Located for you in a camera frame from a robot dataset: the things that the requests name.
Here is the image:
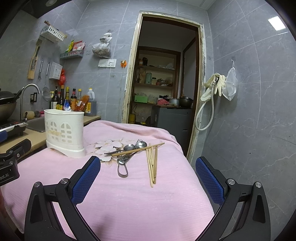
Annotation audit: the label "clear plastic bag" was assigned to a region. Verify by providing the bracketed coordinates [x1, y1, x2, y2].
[222, 67, 238, 101]

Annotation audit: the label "white rubber gloves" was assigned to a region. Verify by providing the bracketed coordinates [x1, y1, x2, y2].
[201, 73, 226, 102]

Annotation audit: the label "dark grey cabinet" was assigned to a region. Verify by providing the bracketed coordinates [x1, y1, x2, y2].
[151, 105, 192, 154]

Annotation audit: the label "wooden door frame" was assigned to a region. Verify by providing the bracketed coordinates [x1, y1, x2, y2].
[121, 10, 207, 163]

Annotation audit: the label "black wok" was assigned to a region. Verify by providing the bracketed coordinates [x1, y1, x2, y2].
[0, 89, 23, 121]

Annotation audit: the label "chrome faucet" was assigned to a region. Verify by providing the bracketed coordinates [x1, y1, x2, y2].
[20, 83, 41, 121]

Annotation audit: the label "white wall basket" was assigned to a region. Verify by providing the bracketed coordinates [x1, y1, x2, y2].
[40, 25, 66, 43]

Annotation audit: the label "large oil bottle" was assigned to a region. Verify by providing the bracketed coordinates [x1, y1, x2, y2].
[85, 88, 97, 116]

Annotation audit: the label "larger steel spoon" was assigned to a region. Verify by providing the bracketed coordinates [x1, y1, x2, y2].
[119, 141, 147, 162]

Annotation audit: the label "wooden chopstick four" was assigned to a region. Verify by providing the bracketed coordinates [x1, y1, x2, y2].
[154, 147, 158, 184]

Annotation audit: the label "grey wall shelf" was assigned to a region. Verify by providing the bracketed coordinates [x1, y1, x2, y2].
[60, 50, 84, 60]

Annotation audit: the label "orange wall hook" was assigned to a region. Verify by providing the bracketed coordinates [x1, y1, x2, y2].
[120, 60, 127, 68]

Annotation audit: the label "white hose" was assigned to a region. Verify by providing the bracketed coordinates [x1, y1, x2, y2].
[195, 89, 215, 132]

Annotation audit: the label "pink floral cloth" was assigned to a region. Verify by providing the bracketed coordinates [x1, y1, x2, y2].
[1, 120, 214, 240]

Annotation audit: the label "smaller steel spoon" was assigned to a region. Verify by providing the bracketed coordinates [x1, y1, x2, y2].
[104, 144, 135, 155]

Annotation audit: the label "crossing wooden chopstick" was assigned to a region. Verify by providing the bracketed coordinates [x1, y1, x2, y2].
[111, 143, 165, 157]

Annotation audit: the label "wooden chopstick three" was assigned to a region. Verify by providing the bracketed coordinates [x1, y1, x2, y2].
[151, 147, 156, 184]

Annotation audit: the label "hanging bag of goods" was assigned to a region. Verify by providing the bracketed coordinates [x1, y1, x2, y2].
[92, 32, 112, 58]

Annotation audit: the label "steel fork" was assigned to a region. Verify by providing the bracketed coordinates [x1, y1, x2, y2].
[117, 139, 143, 161]

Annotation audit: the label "wooden storage shelf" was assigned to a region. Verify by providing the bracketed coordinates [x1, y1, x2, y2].
[128, 46, 181, 125]

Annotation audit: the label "white wall switch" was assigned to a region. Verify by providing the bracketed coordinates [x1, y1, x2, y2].
[98, 59, 117, 68]

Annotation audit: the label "white plastic utensil holder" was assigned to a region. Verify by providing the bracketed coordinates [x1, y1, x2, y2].
[44, 109, 86, 158]

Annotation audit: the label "dark sauce bottle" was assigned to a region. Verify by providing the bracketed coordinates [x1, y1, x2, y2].
[56, 85, 65, 110]

